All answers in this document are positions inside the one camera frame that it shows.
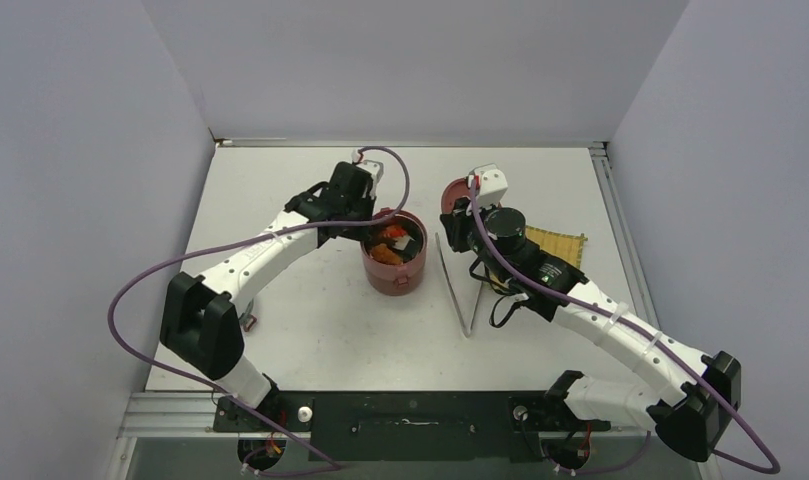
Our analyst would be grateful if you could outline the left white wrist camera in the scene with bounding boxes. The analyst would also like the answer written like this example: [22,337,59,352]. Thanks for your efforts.
[352,150,384,200]

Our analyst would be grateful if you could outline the purple cable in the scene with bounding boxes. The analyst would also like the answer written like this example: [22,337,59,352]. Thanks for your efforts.
[468,178,782,476]
[107,146,411,475]

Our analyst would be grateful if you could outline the white rice ball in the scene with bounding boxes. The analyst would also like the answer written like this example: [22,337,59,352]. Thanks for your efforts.
[392,235,419,255]

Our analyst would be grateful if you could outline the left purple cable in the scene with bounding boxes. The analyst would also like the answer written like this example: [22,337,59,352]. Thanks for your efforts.
[107,146,411,475]

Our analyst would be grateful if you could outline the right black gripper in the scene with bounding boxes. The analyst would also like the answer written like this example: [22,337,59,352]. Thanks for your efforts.
[444,193,513,284]

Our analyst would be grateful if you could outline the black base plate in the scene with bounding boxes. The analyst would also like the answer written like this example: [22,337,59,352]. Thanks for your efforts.
[211,390,611,464]

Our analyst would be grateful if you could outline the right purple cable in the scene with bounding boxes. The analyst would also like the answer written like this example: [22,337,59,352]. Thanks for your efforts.
[468,178,782,476]

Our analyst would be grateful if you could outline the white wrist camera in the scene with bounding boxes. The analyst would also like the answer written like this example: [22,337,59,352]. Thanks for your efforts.
[352,150,384,200]
[466,163,508,210]

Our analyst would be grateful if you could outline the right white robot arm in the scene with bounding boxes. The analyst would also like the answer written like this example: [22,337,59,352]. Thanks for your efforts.
[440,197,742,462]

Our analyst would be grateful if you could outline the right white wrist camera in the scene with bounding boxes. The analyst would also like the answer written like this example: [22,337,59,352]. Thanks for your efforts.
[466,163,508,210]

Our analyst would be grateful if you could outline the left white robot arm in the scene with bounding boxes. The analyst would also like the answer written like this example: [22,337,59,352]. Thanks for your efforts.
[159,160,383,430]

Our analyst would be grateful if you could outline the red round lid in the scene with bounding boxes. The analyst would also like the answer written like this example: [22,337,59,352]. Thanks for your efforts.
[440,177,469,214]

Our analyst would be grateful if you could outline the steel tongs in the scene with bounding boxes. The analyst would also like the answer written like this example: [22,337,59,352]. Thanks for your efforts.
[434,232,483,339]

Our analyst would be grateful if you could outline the bamboo mat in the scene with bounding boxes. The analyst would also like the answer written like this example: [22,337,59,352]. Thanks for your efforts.
[526,225,588,269]

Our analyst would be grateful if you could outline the glass lid with red clip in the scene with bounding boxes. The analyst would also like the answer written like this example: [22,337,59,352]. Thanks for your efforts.
[238,300,258,333]

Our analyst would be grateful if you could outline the aluminium rail frame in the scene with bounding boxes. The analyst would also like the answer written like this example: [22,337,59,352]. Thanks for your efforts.
[115,137,717,480]

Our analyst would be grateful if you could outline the orange food pieces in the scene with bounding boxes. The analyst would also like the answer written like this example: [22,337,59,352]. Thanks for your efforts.
[367,224,409,266]

